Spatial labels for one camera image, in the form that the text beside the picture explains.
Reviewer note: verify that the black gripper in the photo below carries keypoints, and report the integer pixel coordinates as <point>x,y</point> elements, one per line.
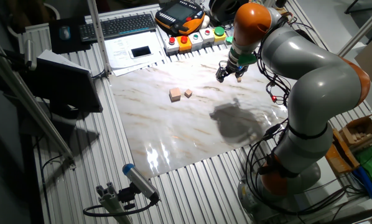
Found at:
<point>232,68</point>

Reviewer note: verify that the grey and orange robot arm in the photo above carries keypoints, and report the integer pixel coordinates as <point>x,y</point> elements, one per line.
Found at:
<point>323,87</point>

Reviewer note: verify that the medium wooden block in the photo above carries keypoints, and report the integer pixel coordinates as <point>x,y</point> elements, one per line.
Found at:
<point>188,93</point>

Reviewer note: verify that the large wooden block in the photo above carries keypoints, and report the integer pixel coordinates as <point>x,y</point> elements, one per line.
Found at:
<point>174,94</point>

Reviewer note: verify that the yellow box green button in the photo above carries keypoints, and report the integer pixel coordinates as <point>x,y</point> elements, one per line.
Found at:
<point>219,33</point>

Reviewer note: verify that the white box small red button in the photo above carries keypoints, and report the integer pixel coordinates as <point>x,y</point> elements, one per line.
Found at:
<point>207,35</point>

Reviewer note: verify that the white box green button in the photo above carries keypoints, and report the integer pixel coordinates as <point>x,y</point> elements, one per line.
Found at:
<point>195,40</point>

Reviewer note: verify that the orange box red button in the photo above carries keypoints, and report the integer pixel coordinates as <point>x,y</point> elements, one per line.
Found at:
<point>184,43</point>

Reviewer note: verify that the white rounded object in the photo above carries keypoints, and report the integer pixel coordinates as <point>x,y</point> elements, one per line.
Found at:
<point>206,21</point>

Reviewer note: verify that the black round spool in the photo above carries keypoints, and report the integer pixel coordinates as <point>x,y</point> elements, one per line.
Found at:
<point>223,9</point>

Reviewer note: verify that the orange black teach pendant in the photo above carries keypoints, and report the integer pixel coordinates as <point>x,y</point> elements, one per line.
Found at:
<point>179,15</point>

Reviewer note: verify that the white marble pattern mat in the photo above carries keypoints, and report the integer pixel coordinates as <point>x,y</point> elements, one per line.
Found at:
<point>173,130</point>

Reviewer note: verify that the white framed smartphone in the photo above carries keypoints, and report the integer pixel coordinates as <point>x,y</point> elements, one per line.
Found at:
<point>141,51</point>

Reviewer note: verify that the white paper sheets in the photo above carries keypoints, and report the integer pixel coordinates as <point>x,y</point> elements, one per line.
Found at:
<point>120,53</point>

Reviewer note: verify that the black keyboard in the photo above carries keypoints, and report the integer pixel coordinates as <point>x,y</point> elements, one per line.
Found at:
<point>119,26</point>

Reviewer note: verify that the orange flat box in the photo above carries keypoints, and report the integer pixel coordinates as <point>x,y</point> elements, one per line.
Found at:
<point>340,155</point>

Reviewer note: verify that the brown cardboard box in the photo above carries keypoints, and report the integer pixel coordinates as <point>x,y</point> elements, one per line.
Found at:
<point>360,129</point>

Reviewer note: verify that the black monitor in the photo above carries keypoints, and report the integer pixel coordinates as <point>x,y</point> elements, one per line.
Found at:
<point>64,87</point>

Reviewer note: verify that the blue grey computer mouse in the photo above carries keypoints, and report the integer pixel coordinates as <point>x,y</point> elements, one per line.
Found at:
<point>64,32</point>

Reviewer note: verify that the short aluminium profile stub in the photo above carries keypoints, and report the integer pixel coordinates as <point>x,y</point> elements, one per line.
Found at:
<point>111,202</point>

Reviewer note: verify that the blue bin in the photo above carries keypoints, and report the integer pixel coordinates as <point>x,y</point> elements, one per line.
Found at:
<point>368,185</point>

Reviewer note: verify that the black mouse pad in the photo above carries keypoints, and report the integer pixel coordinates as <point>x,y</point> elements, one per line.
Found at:
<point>57,45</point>

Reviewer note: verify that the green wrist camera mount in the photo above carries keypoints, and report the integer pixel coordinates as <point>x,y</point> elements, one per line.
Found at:
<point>247,59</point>

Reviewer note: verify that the thin aluminium post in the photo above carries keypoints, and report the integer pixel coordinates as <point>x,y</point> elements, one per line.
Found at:
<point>361,31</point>

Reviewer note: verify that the silver camera blue end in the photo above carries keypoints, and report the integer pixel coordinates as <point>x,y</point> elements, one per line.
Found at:
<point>141,182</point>

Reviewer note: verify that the upright aluminium post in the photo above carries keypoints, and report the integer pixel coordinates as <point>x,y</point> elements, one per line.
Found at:
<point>97,34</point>

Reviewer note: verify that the black camera clamp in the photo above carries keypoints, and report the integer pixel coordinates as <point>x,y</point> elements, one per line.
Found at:
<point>127,196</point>

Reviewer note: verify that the silver cylinder camera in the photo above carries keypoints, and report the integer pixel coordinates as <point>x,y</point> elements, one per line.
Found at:
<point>29,54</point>

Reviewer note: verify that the slanted aluminium frame bar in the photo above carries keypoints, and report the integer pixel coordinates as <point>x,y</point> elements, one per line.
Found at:
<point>27,102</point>

